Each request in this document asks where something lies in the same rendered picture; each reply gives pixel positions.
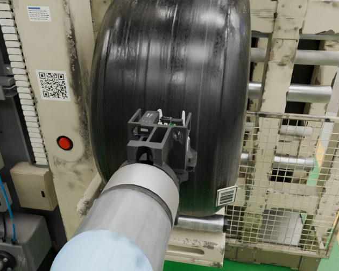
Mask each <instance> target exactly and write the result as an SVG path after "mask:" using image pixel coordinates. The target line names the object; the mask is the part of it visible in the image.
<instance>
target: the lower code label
mask: <svg viewBox="0 0 339 271"><path fill-rule="evenodd" d="M36 74H37V79H38V84H39V89H40V93H41V98H42V99H47V100H55V101H70V95H69V89H68V83H67V76H66V72H65V71H56V70H38V69H36Z"/></svg>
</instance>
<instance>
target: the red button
mask: <svg viewBox="0 0 339 271"><path fill-rule="evenodd" d="M59 145H60V146H61V147H62V148H64V149H68V148H69V147H70V141H69V140H68V139H66V138H62V139H60V140H59Z"/></svg>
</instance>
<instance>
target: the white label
mask: <svg viewBox="0 0 339 271"><path fill-rule="evenodd" d="M237 188H238V186H233V187H228V188H224V189H220V190H217V198H216V206H221V205H225V204H229V203H233V202H235V199H236V194H237Z"/></svg>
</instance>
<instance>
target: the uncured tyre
mask: <svg viewBox="0 0 339 271"><path fill-rule="evenodd" d="M250 62H251V16H250V0H113V1H112V2H111V4H110V5H109V7H108V8H107V10H106V12H105V14H104V17H103V19H102V22H101V25H100V28H99V31H98V34H97V38H96V43H95V47H94V53H93V59H92V64H91V72H90V84H89V128H90V138H91V146H92V150H93V156H94V160H95V164H96V167H97V170H98V173H99V175H100V177H101V179H102V181H103V182H104V184H105V185H107V183H108V182H109V180H110V179H111V177H112V176H113V174H114V173H115V172H116V171H117V170H118V169H119V167H120V166H121V165H122V164H123V163H124V162H125V161H127V144H128V122H129V120H130V119H131V118H132V117H133V115H134V114H135V113H136V112H137V110H138V109H141V117H142V116H143V115H144V113H145V112H146V111H158V110H159V109H161V111H162V116H166V117H172V118H174V119H182V112H183V111H184V112H185V123H186V120H187V117H188V115H189V113H192V116H191V127H190V133H189V138H190V146H191V148H192V149H194V150H196V151H197V162H196V166H195V167H194V172H193V173H191V172H188V180H186V181H183V182H181V183H180V185H179V208H180V211H179V214H180V215H187V216H195V217H204V216H211V215H214V214H215V213H217V212H218V211H219V210H221V209H222V208H223V207H225V206H226V205H227V204H225V205H221V206H216V198H217V190H220V189H224V188H228V187H233V186H235V182H236V179H237V174H238V169H239V163H240V159H241V152H242V145H243V137H244V129H245V119H246V109H247V103H248V91H249V78H250Z"/></svg>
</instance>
